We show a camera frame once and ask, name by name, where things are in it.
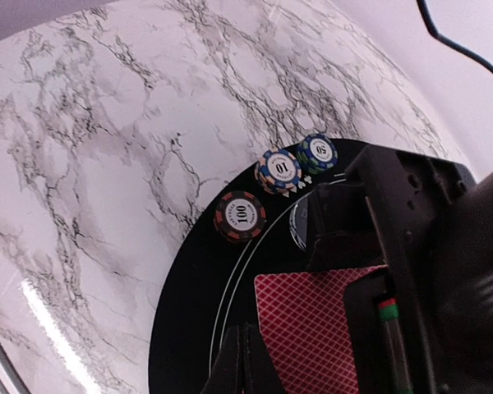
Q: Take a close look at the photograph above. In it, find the green poker chip stack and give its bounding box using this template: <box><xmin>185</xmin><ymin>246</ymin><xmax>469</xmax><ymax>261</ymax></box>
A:
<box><xmin>297</xmin><ymin>134</ymin><xmax>339</xmax><ymax>175</ymax></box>

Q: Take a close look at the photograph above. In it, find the red poker chip stack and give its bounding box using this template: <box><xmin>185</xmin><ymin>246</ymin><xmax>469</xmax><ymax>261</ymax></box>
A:
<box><xmin>213</xmin><ymin>190</ymin><xmax>266</xmax><ymax>243</ymax></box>

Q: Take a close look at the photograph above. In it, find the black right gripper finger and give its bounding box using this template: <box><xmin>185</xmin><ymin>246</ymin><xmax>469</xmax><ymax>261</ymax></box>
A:
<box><xmin>201</xmin><ymin>324</ymin><xmax>284</xmax><ymax>394</ymax></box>

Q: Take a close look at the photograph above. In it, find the silver dealer button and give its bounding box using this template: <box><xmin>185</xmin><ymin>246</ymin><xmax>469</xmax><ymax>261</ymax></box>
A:
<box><xmin>289</xmin><ymin>201</ymin><xmax>308</xmax><ymax>251</ymax></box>

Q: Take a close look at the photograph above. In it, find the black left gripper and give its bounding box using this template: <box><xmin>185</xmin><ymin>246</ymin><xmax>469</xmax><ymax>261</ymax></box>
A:
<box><xmin>307</xmin><ymin>146</ymin><xmax>493</xmax><ymax>393</ymax></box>

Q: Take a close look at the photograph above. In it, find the black white poker chip stack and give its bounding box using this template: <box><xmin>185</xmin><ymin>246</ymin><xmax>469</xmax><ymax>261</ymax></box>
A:
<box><xmin>254</xmin><ymin>149</ymin><xmax>302</xmax><ymax>195</ymax></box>

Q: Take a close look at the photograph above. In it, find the round black poker mat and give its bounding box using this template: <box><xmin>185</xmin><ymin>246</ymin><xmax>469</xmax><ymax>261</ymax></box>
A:
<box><xmin>148</xmin><ymin>138</ymin><xmax>477</xmax><ymax>394</ymax></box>

